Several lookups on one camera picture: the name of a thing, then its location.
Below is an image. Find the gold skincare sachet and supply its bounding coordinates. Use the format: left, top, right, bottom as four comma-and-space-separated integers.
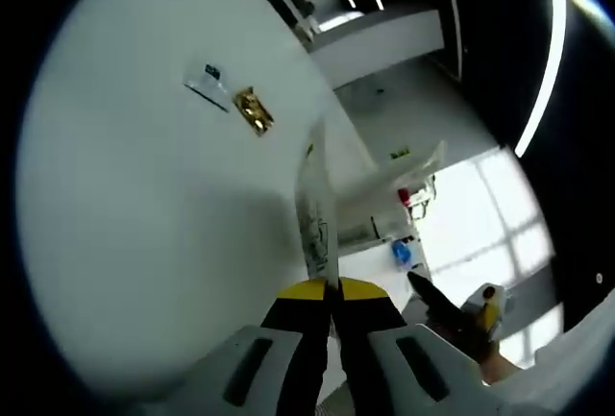
233, 86, 276, 137

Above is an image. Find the blue plastic object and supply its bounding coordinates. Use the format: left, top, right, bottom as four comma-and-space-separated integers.
391, 238, 414, 268

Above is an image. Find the clear plastic sachet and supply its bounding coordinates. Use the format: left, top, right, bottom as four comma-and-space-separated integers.
182, 62, 232, 112

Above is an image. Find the white lab counter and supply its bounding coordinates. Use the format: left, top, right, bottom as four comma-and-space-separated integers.
225, 0, 332, 47

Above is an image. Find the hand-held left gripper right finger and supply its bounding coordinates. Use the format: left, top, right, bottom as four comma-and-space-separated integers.
334, 276, 486, 416

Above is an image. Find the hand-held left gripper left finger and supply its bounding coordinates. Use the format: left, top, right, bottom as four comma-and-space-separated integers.
184, 277, 332, 416

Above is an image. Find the person's right hand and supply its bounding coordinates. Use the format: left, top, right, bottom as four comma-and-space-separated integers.
478, 343, 524, 386

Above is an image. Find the clear cap skincare bottle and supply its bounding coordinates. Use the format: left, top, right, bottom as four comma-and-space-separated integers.
335, 213, 419, 247

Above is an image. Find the dark green skincare packet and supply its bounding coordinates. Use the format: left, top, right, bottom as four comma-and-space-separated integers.
295, 120, 341, 290

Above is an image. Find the white skincare tube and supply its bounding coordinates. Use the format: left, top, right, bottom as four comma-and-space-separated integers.
335, 139, 448, 201

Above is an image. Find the red collar skincare pump bottle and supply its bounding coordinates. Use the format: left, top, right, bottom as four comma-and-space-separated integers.
396, 173, 438, 223

